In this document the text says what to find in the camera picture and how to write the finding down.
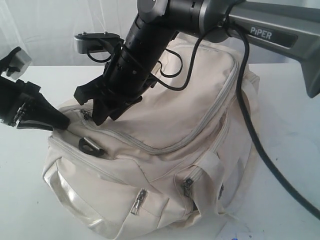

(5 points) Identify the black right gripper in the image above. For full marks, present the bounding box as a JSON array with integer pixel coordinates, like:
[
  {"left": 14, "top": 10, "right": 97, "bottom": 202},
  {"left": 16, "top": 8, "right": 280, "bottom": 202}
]
[{"left": 74, "top": 44, "right": 157, "bottom": 126}]

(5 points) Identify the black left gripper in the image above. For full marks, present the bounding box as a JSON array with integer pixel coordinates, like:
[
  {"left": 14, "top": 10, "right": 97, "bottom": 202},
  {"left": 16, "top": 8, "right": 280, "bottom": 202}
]
[{"left": 0, "top": 76, "right": 70, "bottom": 132}]

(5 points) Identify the cream white duffel bag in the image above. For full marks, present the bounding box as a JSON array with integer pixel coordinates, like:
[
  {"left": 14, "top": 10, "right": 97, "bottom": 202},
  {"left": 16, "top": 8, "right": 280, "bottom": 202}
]
[{"left": 42, "top": 41, "right": 258, "bottom": 240}]

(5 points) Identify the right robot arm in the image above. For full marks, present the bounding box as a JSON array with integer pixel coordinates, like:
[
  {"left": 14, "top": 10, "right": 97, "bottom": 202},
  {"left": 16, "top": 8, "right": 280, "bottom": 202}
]
[{"left": 74, "top": 0, "right": 320, "bottom": 125}]

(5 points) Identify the paper label with blue print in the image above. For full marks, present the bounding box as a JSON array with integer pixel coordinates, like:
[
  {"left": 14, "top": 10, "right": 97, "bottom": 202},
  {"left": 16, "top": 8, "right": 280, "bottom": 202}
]
[{"left": 215, "top": 225, "right": 265, "bottom": 240}]

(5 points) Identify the black plastic D-ring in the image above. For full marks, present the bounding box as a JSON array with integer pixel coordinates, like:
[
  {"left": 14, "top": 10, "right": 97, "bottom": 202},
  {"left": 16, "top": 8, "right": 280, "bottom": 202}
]
[{"left": 78, "top": 137, "right": 105, "bottom": 157}]

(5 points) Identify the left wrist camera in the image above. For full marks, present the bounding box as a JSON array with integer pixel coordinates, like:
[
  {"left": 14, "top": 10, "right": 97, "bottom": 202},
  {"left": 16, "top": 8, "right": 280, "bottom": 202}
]
[{"left": 0, "top": 46, "right": 32, "bottom": 81}]

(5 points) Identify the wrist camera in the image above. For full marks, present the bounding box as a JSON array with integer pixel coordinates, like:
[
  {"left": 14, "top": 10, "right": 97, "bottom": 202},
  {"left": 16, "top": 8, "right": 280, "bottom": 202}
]
[
  {"left": 0, "top": 46, "right": 32, "bottom": 81},
  {"left": 74, "top": 32, "right": 125, "bottom": 54}
]

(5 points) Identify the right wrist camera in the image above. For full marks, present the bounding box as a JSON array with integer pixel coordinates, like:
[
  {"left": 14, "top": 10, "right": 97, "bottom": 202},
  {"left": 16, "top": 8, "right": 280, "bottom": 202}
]
[{"left": 74, "top": 32, "right": 125, "bottom": 54}]

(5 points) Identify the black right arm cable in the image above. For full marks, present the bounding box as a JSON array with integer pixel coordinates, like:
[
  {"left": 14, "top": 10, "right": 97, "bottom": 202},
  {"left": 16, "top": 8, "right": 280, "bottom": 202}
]
[{"left": 87, "top": 22, "right": 320, "bottom": 218}]

